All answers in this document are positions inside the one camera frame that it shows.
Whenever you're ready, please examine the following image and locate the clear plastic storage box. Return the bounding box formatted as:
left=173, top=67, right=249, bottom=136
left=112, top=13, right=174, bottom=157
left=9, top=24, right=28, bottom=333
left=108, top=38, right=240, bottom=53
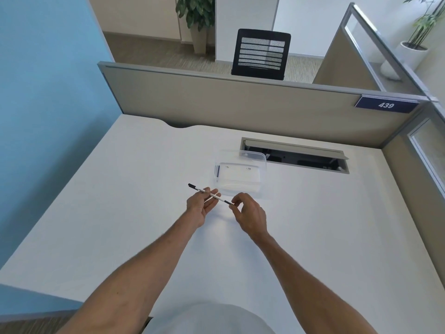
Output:
left=213, top=149, right=267, bottom=199

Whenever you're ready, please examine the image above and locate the bamboo plant in white pot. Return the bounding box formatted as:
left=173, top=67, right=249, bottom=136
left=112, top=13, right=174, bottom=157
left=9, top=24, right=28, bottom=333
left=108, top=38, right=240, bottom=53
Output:
left=380, top=0, right=445, bottom=80

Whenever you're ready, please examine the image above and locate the person's grey shirt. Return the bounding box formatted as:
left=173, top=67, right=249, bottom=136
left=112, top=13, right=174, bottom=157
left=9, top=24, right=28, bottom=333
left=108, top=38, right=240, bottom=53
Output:
left=142, top=302, right=276, bottom=334

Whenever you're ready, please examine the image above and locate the beige glass-topped side partition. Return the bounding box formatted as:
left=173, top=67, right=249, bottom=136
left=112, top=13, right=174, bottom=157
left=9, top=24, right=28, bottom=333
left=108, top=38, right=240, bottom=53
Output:
left=312, top=2, right=445, bottom=286

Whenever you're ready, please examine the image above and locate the person's right hand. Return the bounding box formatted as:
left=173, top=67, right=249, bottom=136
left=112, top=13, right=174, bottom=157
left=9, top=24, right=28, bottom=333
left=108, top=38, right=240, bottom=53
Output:
left=230, top=193, right=268, bottom=243

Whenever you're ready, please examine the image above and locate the green leafy potted plant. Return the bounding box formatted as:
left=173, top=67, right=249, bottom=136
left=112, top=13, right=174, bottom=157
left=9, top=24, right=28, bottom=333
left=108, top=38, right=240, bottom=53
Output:
left=175, top=0, right=215, bottom=55

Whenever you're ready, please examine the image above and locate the person's right forearm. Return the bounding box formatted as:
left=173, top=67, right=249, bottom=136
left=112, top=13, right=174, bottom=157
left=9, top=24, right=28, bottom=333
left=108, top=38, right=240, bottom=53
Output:
left=251, top=231, right=379, bottom=334

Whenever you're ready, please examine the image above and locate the blue number sign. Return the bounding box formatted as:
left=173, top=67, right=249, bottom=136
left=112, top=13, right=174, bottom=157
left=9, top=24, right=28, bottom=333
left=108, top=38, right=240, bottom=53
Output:
left=355, top=95, right=420, bottom=114

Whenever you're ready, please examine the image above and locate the person's left hand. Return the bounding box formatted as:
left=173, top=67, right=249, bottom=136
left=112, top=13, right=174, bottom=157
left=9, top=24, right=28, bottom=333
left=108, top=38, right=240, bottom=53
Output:
left=186, top=187, right=220, bottom=229

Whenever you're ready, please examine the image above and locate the person's left forearm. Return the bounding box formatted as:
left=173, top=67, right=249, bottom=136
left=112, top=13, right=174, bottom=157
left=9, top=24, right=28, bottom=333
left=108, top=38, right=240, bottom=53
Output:
left=53, top=218, right=199, bottom=334

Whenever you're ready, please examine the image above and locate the black and white pen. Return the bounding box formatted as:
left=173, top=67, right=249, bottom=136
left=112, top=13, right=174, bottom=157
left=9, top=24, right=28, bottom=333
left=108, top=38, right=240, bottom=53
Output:
left=188, top=183, right=234, bottom=206

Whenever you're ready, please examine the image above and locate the grey desk cable tray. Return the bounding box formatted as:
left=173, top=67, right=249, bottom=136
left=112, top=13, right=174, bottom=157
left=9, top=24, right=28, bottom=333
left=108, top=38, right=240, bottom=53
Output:
left=239, top=137, right=350, bottom=175

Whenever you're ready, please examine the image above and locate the beige desk partition panel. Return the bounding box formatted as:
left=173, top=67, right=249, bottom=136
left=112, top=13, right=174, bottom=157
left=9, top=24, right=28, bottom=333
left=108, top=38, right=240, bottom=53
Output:
left=97, top=61, right=432, bottom=148

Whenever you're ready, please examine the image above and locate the black mesh office chair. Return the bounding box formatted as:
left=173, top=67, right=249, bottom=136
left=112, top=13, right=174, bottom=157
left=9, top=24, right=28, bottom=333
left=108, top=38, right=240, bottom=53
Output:
left=231, top=29, right=292, bottom=81

